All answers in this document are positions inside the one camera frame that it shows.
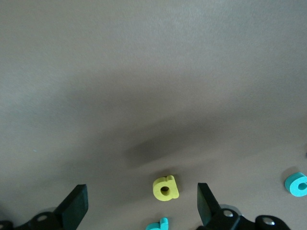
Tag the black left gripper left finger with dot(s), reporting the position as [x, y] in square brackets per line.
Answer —
[72, 210]

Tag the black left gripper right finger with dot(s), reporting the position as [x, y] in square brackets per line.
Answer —
[207, 209]

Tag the yellow foam letter a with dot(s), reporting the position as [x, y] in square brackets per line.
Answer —
[158, 187]

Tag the teal foam letter p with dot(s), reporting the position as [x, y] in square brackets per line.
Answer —
[164, 224]

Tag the teal foam letter c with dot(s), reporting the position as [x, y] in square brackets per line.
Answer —
[291, 185]

